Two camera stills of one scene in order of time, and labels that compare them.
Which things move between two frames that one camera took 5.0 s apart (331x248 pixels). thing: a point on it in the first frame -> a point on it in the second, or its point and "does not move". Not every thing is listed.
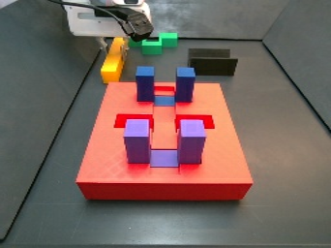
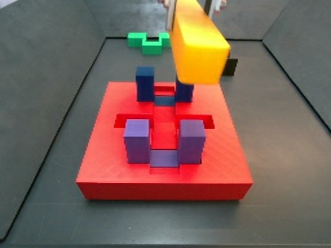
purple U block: [190, 144] does not move
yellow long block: [113, 63] -> [199, 43]
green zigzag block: [153, 46] does not move
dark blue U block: [185, 86] does not move
